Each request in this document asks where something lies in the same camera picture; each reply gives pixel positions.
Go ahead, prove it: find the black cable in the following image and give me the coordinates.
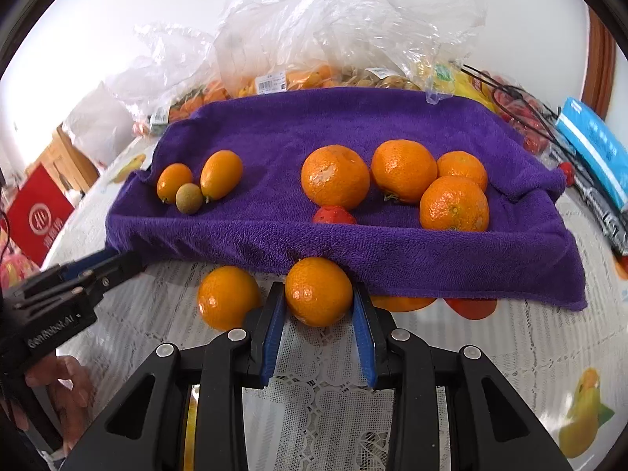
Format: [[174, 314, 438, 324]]
[[461, 63, 628, 236]]

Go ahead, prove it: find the fruit print tablecloth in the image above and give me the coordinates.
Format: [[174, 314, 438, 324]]
[[40, 136, 628, 471]]

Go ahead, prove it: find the small red fruit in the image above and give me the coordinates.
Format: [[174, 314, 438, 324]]
[[558, 162, 575, 187]]

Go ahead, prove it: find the bag of red fruits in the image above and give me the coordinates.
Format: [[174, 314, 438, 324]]
[[479, 71, 553, 155]]

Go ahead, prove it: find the brown wooden door frame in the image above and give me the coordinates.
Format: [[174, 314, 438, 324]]
[[581, 9, 616, 120]]

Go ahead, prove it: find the clear bag of kumquats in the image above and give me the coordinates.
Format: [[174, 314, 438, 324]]
[[214, 0, 486, 104]]

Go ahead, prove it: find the red paper shopping bag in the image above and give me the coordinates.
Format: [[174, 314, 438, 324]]
[[7, 165, 73, 266]]

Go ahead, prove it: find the clear bag of tangerines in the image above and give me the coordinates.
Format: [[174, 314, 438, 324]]
[[106, 29, 230, 134]]

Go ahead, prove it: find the yellow snack bag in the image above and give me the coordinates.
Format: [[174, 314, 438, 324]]
[[416, 63, 497, 113]]

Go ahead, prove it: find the large orange tangerine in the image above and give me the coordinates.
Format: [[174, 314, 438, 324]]
[[300, 145, 371, 210]]

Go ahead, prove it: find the small brown kiwi fruit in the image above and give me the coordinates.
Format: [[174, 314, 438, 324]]
[[175, 183, 204, 215]]

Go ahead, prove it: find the purple towel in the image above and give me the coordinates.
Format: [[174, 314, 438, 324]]
[[105, 88, 586, 310]]

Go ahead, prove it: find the small red apple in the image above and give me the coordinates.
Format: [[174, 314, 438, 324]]
[[312, 205, 356, 225]]

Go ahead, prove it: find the blue tissue pack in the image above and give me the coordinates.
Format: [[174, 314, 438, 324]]
[[556, 97, 627, 213]]

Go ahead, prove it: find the white plastic bag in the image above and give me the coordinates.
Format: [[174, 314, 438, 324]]
[[62, 83, 134, 169]]

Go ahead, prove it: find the oval orange kumquat fruit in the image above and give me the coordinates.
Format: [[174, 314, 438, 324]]
[[200, 150, 244, 201]]

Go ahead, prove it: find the wooden chair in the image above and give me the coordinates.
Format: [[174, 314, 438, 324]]
[[26, 126, 100, 194]]

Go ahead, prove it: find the left human hand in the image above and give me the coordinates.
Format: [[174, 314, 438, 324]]
[[24, 353, 93, 457]]

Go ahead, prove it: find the patterned grey pouch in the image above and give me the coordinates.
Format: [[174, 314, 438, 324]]
[[549, 146, 627, 257]]

